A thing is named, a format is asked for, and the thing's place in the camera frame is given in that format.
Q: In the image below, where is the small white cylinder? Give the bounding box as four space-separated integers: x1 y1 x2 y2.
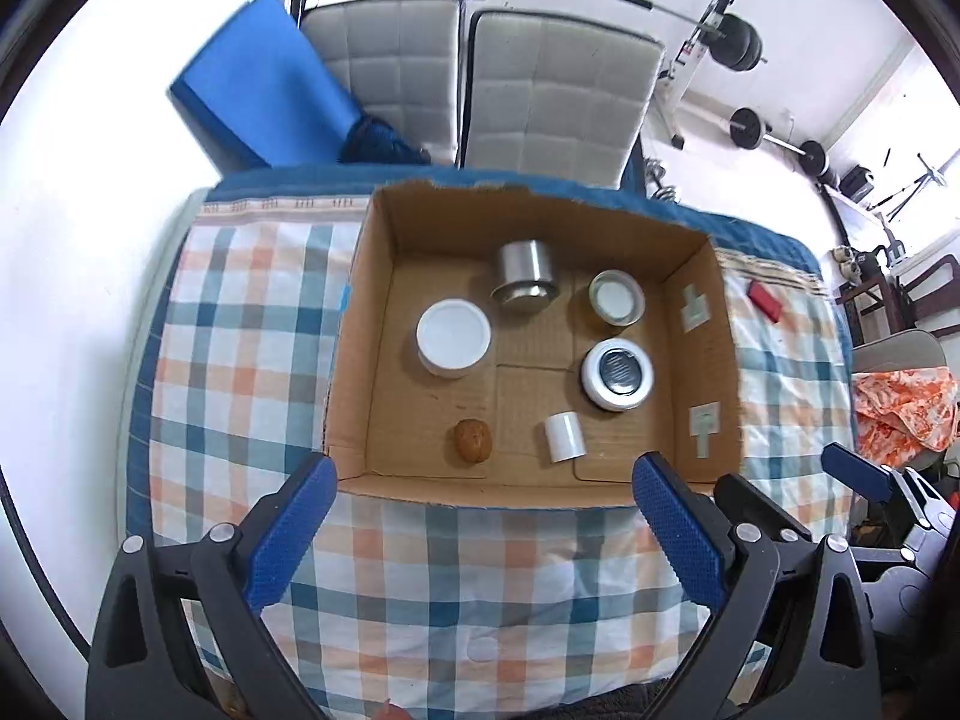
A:
544 411 586 463

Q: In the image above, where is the red rectangular case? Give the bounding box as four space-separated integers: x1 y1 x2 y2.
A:
747 280 782 323

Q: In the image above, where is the gold rimmed white jar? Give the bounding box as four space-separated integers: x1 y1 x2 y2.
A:
587 270 646 328

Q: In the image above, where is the white round jar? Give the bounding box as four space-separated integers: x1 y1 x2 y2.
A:
415 298 493 379

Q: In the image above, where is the silver metal tin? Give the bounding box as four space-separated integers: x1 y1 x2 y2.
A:
491 239 560 314

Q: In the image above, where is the orange white cloth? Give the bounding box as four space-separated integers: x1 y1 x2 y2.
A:
853 366 958 466

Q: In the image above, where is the plaid checkered tablecloth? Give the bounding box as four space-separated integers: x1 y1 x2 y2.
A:
124 166 853 718

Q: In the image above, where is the dark wooden chair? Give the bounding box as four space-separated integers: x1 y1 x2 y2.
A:
836 254 960 346

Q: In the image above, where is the open cardboard box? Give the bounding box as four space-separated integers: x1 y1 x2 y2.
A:
324 182 743 509

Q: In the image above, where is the dark blue bag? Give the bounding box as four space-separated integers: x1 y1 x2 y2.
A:
338 114 431 166

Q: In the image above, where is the white barbell rack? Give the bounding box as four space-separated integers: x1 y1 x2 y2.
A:
652 0 734 149

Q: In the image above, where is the blue folded mat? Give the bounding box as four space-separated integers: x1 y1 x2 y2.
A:
171 0 361 167

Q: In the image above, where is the right grey cushioned chair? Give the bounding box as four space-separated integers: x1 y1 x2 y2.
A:
459 10 664 188

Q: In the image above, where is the grey cushioned chair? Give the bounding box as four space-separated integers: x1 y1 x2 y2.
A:
459 10 664 188
301 0 460 164

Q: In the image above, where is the left grey cushioned chair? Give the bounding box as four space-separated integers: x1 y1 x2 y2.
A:
301 0 460 164

